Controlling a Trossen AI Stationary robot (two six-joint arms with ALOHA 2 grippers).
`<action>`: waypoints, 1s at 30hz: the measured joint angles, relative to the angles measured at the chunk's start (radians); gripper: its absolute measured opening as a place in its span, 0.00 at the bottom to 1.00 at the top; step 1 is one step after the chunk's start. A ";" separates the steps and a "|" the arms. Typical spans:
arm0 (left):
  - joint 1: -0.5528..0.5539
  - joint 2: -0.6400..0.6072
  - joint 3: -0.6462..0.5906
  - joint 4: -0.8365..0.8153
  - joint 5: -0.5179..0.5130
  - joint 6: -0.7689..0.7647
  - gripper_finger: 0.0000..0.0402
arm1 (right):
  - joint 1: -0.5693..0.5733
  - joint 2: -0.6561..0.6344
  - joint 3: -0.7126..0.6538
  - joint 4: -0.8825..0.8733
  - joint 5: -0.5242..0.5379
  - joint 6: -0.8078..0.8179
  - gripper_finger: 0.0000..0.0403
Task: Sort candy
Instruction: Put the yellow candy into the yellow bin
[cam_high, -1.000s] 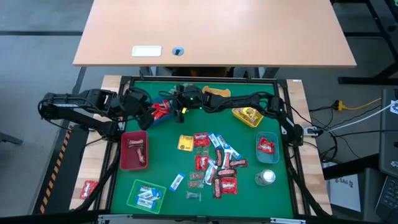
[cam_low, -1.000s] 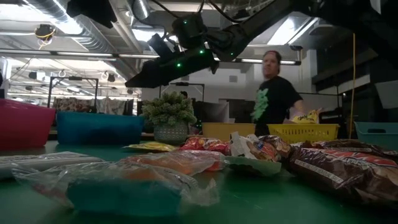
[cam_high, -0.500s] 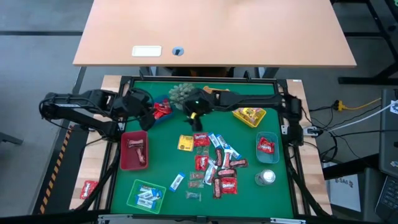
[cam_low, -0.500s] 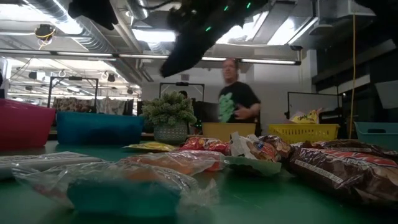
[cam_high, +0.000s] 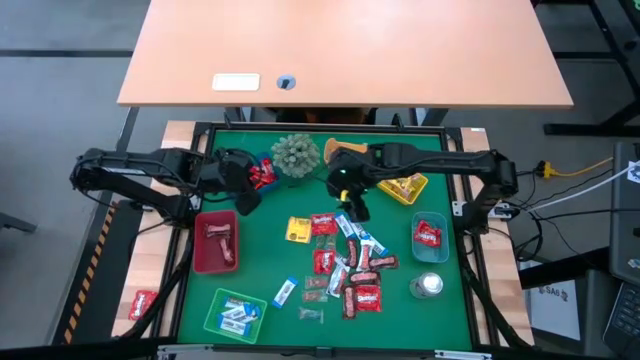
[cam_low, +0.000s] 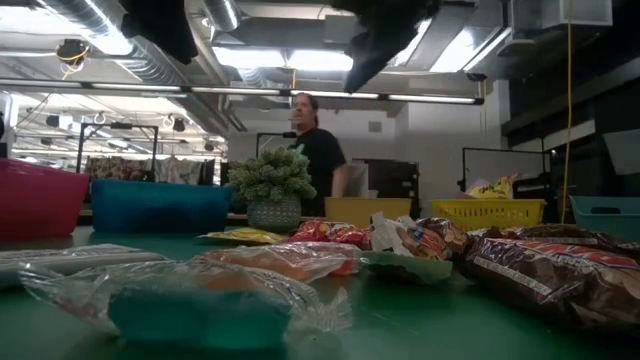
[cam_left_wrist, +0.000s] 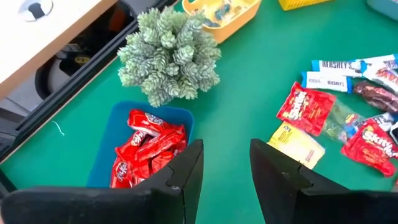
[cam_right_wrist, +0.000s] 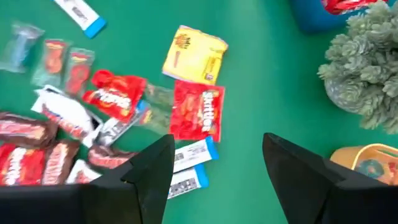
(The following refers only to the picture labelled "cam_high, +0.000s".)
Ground red Skittles packet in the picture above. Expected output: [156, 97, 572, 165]
[310, 213, 340, 237]
[354, 284, 384, 314]
[312, 248, 337, 276]
[413, 219, 444, 249]
[128, 288, 159, 322]

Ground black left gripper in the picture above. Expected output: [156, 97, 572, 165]
[199, 148, 263, 217]

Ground silver rail bracket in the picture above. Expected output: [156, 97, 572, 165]
[433, 349, 494, 360]
[157, 343, 214, 360]

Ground artificial pale green succulent plant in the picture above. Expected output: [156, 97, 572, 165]
[270, 132, 322, 180]

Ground orange plastic bin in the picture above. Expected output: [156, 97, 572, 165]
[323, 138, 369, 164]

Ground green table mat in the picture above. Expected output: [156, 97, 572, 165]
[177, 129, 474, 351]

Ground black keyboard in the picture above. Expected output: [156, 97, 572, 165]
[601, 282, 640, 359]

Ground black desk base frame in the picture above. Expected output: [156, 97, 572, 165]
[542, 0, 640, 137]

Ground dark grey computer case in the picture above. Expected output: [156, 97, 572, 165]
[608, 141, 640, 286]

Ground teal plastic bin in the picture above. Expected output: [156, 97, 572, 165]
[410, 211, 450, 264]

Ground green mesh basket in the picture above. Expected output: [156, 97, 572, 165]
[203, 287, 269, 345]

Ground yellow power cable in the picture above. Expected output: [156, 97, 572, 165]
[538, 155, 615, 181]

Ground black floor cable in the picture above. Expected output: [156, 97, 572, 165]
[514, 207, 615, 264]

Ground white silver candy bar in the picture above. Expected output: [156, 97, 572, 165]
[325, 257, 351, 299]

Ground white rectangular desk plate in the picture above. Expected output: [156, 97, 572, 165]
[211, 72, 262, 93]

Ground clear round jar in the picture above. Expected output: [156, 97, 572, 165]
[409, 271, 445, 300]

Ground white cable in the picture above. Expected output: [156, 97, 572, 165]
[529, 164, 634, 214]

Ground black yellow striped floor ramp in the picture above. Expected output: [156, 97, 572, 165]
[52, 199, 144, 346]

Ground white red candy bar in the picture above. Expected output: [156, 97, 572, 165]
[356, 238, 374, 273]

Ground black corrugated cable conduit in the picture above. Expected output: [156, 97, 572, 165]
[119, 234, 196, 341]
[462, 239, 526, 349]

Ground yellow mesh basket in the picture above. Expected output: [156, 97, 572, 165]
[377, 172, 430, 207]

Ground black aluminium rig frame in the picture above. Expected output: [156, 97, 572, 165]
[149, 119, 501, 360]

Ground white labelled box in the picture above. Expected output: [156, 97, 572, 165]
[528, 279, 584, 342]

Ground grey chair base leg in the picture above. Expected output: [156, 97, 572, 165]
[0, 212, 39, 235]

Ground blue plastic bin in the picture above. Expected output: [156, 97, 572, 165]
[249, 151, 282, 196]

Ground red plastic bin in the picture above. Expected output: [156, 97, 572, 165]
[192, 209, 241, 275]

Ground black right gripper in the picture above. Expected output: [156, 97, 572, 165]
[327, 147, 384, 224]

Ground light wooden desk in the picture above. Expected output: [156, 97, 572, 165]
[116, 0, 575, 110]

